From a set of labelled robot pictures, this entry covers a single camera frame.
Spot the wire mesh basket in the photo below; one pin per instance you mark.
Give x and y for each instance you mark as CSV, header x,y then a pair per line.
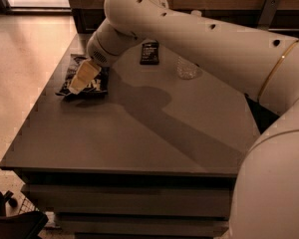
x,y
27,206

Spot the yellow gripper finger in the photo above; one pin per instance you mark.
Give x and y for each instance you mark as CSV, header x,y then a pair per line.
x,y
84,75

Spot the right metal bracket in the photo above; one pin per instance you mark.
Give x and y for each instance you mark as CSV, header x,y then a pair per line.
x,y
267,14

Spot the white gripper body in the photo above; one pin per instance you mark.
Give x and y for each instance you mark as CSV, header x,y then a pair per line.
x,y
96,52

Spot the clear plastic water bottle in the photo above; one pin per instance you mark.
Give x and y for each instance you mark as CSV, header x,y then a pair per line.
x,y
186,70

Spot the blue chip bag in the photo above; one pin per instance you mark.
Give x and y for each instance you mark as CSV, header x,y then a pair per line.
x,y
98,86

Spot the dark chair base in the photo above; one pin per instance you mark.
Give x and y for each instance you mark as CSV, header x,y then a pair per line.
x,y
21,226

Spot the grey drawer cabinet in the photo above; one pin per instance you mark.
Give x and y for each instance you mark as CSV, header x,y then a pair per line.
x,y
155,158

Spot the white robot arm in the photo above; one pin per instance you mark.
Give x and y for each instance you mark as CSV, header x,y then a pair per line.
x,y
261,64

